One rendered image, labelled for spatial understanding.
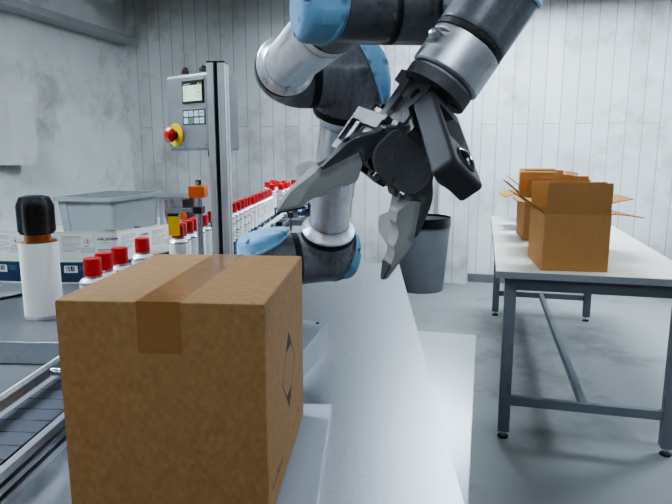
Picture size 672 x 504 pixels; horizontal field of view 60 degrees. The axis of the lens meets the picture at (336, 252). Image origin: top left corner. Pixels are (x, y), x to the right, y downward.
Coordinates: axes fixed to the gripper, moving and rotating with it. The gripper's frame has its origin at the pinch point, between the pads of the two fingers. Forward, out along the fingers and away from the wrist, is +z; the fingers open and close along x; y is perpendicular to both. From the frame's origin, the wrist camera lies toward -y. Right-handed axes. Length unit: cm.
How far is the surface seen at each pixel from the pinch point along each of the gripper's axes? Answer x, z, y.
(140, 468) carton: -0.8, 34.3, 8.8
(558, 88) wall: -340, -209, 365
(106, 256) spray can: 0, 30, 66
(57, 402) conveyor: 0, 48, 41
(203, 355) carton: 1.4, 18.3, 7.8
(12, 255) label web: 5, 59, 125
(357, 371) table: -50, 22, 42
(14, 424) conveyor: 6, 51, 35
